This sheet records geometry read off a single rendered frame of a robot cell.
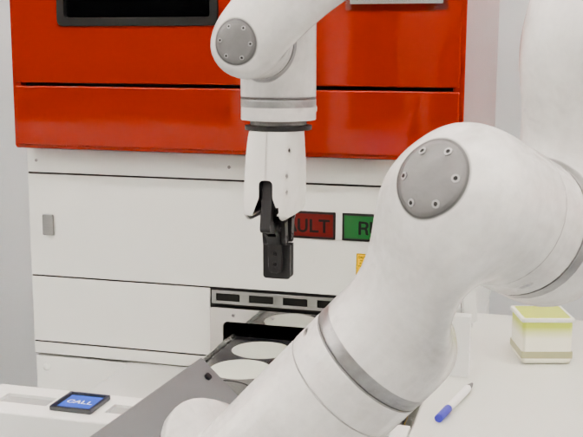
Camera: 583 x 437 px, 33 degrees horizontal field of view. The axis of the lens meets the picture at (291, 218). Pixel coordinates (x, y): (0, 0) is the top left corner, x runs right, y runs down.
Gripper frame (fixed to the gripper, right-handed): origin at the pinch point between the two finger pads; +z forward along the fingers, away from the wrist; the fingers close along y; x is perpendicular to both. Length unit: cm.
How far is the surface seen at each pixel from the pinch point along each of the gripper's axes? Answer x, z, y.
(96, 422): -21.6, 20.4, 3.8
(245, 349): -19, 26, -47
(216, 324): -28, 25, -57
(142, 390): -37, 34, -45
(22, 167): -155, 17, -207
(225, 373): -18.6, 26.3, -34.8
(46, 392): -32.6, 20.3, -4.0
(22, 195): -155, 27, -207
